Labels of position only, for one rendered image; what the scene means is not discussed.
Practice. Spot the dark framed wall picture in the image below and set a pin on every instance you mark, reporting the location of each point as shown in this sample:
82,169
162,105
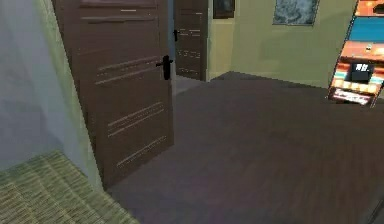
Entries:
223,8

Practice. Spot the narrow brown room door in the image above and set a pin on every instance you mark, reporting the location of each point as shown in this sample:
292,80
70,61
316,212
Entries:
190,40

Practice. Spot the grey blue wall picture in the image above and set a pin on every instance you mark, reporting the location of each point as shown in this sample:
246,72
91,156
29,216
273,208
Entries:
295,11

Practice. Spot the large brown room door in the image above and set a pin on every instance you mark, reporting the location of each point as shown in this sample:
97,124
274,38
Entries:
126,93

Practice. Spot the orange and blue cabinet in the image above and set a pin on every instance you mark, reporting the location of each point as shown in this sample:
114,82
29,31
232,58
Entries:
361,56

